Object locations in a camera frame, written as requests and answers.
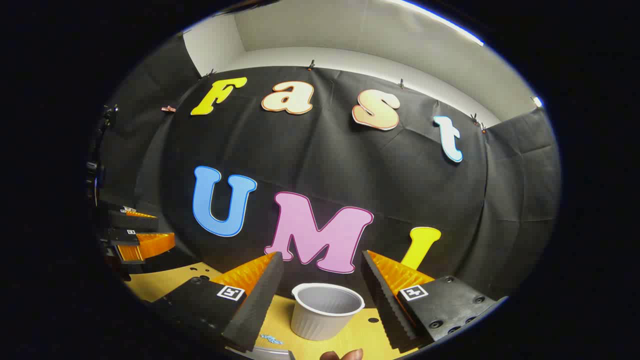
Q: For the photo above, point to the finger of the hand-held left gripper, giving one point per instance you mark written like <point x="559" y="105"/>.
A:
<point x="131" y="220"/>
<point x="150" y="246"/>

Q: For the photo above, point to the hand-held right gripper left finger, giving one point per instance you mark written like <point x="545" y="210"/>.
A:
<point x="255" y="305"/>

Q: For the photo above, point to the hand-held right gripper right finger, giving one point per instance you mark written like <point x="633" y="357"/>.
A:
<point x="387" y="305"/>

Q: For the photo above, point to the small pink clip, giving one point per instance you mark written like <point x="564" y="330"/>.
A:
<point x="168" y="108"/>

